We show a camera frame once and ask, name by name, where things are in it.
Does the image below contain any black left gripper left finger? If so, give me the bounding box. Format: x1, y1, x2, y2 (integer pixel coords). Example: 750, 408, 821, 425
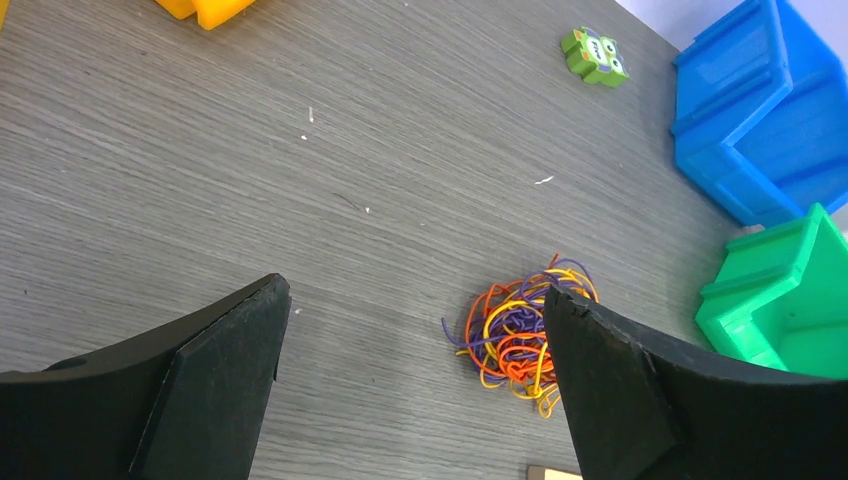
1, 274, 291, 479

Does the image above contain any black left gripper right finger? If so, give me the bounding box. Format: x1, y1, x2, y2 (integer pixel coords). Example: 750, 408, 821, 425
544, 287, 847, 479

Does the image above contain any purple cable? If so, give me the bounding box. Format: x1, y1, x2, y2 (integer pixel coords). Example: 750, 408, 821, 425
441, 258, 593, 352

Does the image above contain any yellow cable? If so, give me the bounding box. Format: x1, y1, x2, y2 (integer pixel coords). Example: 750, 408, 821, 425
455, 267, 600, 420

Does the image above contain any small wooden block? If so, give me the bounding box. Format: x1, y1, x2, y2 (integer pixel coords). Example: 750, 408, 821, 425
526, 465, 583, 480

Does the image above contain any green plastic bin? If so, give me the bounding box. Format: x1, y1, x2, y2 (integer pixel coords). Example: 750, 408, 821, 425
695, 204, 847, 380

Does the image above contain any blue plastic bin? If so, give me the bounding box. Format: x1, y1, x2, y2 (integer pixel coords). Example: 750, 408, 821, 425
671, 1, 847, 227

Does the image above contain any green monster toy block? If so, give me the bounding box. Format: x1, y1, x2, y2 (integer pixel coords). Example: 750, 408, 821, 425
560, 26, 630, 88

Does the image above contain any orange plastic bin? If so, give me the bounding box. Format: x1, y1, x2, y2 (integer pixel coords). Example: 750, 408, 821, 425
156, 0, 255, 30

